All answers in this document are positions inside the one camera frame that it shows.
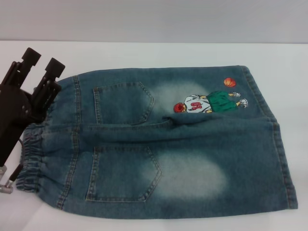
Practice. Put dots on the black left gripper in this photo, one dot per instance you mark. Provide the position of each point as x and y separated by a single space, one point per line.
12 113

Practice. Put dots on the blue denim shorts with print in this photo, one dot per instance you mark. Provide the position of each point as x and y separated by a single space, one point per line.
168 154

